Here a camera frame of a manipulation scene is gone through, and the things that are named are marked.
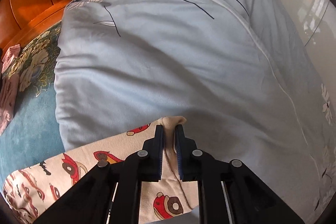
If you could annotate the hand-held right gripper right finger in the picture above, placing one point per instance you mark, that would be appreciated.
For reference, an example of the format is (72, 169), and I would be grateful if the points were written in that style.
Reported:
(180, 155)

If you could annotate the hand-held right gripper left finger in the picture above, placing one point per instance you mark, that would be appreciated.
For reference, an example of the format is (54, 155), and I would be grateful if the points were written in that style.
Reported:
(159, 155)

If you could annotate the cream car-print garment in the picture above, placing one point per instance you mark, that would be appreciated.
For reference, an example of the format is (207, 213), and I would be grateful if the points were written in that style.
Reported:
(78, 174)

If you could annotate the light blue floral quilt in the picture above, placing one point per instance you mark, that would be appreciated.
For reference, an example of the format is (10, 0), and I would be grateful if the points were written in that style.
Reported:
(170, 56)

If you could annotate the blue floral bed sheet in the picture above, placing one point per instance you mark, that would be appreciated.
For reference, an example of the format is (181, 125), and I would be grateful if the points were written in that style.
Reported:
(34, 108)

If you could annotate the pink cloth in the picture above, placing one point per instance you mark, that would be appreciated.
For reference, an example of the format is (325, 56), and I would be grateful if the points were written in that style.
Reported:
(6, 98)

